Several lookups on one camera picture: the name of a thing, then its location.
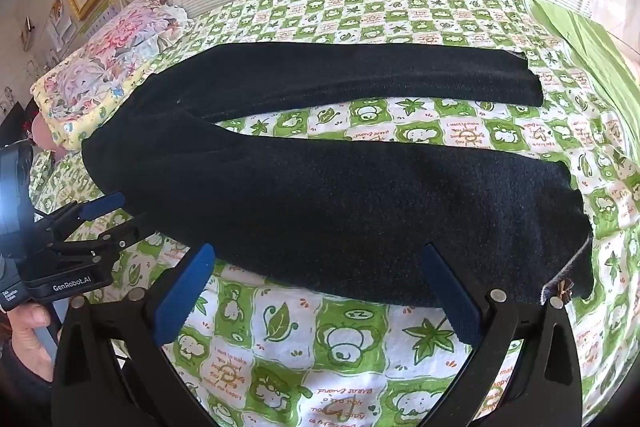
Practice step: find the person's left forearm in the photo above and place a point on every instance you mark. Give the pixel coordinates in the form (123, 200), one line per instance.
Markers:
(22, 392)

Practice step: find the floral pillow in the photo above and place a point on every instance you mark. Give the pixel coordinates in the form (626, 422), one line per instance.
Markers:
(100, 72)

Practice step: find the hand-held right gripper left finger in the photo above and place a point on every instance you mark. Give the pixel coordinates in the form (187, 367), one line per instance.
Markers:
(184, 294)

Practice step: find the black pants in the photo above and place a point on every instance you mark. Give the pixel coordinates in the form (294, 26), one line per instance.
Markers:
(325, 207)

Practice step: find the paper wall poster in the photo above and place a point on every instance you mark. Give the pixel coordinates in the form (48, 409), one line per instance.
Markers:
(62, 19)

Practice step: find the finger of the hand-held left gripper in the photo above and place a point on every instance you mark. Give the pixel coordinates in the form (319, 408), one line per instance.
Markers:
(100, 205)
(107, 239)

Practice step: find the plain green cloth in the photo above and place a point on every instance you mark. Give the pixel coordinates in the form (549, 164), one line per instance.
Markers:
(590, 42)

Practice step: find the person's left hand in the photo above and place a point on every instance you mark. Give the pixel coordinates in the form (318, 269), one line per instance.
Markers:
(31, 324)

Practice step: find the green printed bedsheet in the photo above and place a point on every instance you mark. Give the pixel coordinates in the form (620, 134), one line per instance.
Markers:
(350, 347)

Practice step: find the pink cushion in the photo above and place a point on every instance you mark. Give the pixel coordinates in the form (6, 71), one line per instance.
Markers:
(45, 132)

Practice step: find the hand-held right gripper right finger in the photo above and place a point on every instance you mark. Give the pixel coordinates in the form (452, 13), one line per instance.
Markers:
(450, 299)

